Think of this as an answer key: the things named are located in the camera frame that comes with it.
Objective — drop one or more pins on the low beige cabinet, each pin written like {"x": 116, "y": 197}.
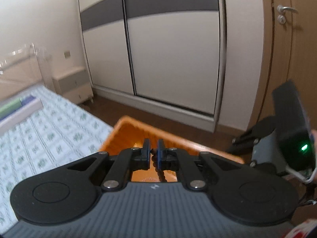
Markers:
{"x": 74, "y": 84}

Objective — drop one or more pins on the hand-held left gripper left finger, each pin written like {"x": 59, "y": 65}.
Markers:
{"x": 148, "y": 153}

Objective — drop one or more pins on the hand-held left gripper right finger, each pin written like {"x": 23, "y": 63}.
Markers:
{"x": 158, "y": 153}

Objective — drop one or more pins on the silver door lock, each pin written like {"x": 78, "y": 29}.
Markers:
{"x": 281, "y": 19}

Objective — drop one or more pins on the wooden door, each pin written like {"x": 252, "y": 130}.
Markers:
{"x": 279, "y": 54}

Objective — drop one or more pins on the long green box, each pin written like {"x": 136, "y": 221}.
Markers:
{"x": 10, "y": 107}

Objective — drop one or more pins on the white grey sliding wardrobe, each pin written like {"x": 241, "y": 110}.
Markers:
{"x": 173, "y": 54}

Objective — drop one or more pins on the wall socket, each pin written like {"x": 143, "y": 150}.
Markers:
{"x": 67, "y": 55}

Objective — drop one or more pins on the red and white cloth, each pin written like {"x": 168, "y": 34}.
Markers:
{"x": 304, "y": 231}

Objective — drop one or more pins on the reddish brown bead strand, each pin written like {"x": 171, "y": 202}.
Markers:
{"x": 159, "y": 173}

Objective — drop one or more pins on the flat purple box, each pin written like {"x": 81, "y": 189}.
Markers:
{"x": 27, "y": 99}

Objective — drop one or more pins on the long white box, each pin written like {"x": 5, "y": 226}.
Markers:
{"x": 19, "y": 116}

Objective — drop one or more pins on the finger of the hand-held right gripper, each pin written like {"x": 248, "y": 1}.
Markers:
{"x": 265, "y": 127}
{"x": 240, "y": 149}

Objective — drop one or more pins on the orange plastic tray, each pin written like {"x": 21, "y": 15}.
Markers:
{"x": 123, "y": 138}

